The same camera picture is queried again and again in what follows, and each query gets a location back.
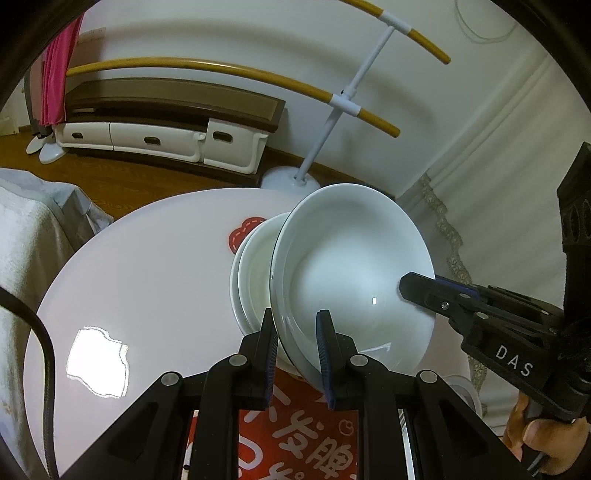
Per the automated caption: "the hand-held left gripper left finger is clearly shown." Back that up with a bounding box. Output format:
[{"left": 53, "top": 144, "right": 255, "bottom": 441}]
[{"left": 62, "top": 308, "right": 280, "bottom": 480}]

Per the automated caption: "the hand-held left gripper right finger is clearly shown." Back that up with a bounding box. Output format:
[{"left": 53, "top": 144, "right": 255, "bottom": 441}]
[{"left": 315, "top": 310, "right": 522, "bottom": 480}]

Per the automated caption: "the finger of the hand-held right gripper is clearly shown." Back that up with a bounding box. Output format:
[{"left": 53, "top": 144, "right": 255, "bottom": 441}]
[
  {"left": 434, "top": 275, "right": 561, "bottom": 319},
  {"left": 399, "top": 272, "right": 488, "bottom": 335}
]

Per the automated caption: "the white plate with grey band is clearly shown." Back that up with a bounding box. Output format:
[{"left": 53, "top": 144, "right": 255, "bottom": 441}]
[{"left": 450, "top": 375, "right": 483, "bottom": 418}]

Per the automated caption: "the person's right hand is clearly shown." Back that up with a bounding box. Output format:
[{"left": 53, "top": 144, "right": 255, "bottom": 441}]
[{"left": 503, "top": 392, "right": 591, "bottom": 476}]

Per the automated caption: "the cream curtain with lace trim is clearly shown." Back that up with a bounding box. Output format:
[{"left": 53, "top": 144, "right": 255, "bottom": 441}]
[{"left": 402, "top": 28, "right": 591, "bottom": 416}]

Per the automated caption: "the clothes rack with yellow bars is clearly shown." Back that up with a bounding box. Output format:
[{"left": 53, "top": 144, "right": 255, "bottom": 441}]
[{"left": 25, "top": 0, "right": 451, "bottom": 190}]

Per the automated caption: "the brown and white cabinet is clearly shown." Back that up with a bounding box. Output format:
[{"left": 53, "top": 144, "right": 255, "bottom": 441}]
[{"left": 55, "top": 78, "right": 284, "bottom": 175}]

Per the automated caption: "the light grey blanket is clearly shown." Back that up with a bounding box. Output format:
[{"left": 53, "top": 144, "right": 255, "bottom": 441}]
[{"left": 0, "top": 167, "right": 114, "bottom": 462}]

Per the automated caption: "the pink cloth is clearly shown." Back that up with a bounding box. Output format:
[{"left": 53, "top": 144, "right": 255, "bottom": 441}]
[{"left": 41, "top": 11, "right": 84, "bottom": 127}]

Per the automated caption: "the black cable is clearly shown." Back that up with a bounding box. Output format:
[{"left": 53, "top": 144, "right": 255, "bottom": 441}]
[{"left": 0, "top": 288, "right": 61, "bottom": 480}]

